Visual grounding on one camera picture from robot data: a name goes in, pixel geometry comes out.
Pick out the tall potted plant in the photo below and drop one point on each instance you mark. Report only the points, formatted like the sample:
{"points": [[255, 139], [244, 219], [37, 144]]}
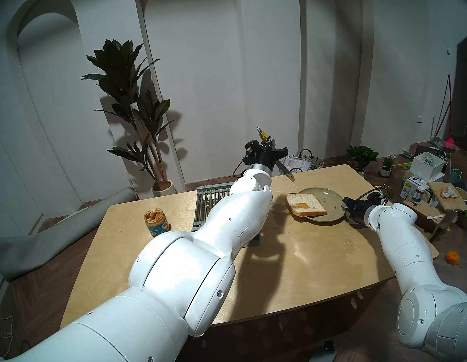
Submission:
{"points": [[119, 73]]}

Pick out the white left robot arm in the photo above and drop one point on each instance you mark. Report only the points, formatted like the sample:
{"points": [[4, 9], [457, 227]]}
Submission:
{"points": [[166, 287]]}

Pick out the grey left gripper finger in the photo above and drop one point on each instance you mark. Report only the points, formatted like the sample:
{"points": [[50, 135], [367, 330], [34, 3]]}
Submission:
{"points": [[281, 151]]}

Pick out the orange ball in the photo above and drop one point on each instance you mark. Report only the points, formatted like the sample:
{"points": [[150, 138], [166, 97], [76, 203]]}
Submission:
{"points": [[452, 257]]}

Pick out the brown cardboard box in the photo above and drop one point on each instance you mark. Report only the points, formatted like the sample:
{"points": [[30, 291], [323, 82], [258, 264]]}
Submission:
{"points": [[425, 212]]}

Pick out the tiny potted plant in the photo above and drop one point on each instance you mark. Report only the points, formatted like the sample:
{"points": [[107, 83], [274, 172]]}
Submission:
{"points": [[385, 165]]}

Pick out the grey dish rack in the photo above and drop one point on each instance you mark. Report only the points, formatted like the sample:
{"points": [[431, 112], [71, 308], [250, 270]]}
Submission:
{"points": [[210, 201]]}

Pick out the peanut butter jar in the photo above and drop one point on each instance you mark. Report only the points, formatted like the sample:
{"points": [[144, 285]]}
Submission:
{"points": [[157, 223]]}

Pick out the green ceramic plate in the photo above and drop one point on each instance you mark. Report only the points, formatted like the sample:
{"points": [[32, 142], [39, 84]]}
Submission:
{"points": [[331, 201]]}

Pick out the white printed carton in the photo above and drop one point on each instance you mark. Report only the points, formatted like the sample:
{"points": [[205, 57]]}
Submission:
{"points": [[411, 188]]}

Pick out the wooden board stool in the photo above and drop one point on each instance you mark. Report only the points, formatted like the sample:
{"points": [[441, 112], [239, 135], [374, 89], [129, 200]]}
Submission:
{"points": [[449, 195]]}

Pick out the teal pitcher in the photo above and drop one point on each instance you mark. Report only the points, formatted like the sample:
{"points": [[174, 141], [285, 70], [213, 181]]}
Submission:
{"points": [[457, 175]]}

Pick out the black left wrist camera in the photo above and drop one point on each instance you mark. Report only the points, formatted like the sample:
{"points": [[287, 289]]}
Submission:
{"points": [[250, 148]]}

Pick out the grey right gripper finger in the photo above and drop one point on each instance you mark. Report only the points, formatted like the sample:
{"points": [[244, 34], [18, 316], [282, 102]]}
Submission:
{"points": [[348, 203]]}

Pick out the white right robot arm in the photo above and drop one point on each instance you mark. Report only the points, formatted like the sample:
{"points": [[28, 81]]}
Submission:
{"points": [[412, 252]]}

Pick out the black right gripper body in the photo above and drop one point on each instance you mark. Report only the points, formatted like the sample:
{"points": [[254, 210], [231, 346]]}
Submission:
{"points": [[358, 211]]}

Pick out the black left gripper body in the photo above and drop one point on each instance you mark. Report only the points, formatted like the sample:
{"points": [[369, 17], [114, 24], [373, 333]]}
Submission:
{"points": [[265, 161]]}

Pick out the white open box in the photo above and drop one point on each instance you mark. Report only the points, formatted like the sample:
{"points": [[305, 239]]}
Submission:
{"points": [[427, 166]]}

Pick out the small leafy potted plant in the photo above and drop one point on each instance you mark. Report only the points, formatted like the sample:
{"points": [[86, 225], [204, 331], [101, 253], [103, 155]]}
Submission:
{"points": [[361, 154]]}

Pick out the rolled grey mat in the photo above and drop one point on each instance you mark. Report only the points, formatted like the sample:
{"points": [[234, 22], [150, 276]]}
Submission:
{"points": [[47, 239]]}

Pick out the slice of white bread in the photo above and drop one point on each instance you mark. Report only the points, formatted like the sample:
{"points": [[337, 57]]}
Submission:
{"points": [[306, 205]]}

